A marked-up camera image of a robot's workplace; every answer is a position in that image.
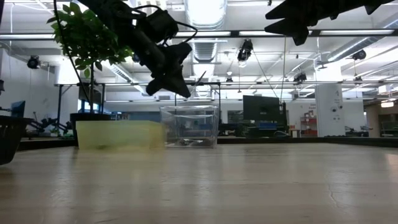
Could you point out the blue lit computer screen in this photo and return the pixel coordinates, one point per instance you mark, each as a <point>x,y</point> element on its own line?
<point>18,109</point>

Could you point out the yellow plastic bin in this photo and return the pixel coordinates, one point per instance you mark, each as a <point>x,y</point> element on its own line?
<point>118,133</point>

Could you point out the black mesh bottle holder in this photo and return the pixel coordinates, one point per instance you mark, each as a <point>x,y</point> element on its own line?
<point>12,140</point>

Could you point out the clear plastic bin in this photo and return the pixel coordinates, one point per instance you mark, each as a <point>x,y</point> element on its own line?
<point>189,124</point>

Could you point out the black background robot arm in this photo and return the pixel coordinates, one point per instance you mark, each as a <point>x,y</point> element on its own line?
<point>46,124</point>

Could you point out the fluffy black paintbrush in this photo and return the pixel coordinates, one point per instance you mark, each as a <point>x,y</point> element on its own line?
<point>202,142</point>

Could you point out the black computer monitor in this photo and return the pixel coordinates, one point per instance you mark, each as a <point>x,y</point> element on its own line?
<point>261,109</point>

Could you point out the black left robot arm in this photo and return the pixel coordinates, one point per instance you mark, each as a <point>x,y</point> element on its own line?
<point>109,12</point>

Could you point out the red storage cabinet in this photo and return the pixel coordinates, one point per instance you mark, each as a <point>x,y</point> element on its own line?
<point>309,124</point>

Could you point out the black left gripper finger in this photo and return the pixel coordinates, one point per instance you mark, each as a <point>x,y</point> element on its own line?
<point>178,53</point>
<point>168,83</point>

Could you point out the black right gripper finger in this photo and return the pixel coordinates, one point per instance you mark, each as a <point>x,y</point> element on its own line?
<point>289,28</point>
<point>292,11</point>

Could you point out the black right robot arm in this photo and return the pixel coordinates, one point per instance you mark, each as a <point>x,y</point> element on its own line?
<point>357,3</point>

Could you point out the green potted plant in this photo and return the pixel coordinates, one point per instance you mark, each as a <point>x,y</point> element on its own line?
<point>90,40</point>

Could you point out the white pillar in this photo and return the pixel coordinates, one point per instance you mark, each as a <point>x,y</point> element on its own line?
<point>329,109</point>

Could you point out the silver ceiling air duct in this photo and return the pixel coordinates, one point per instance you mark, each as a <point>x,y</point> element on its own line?
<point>205,15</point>

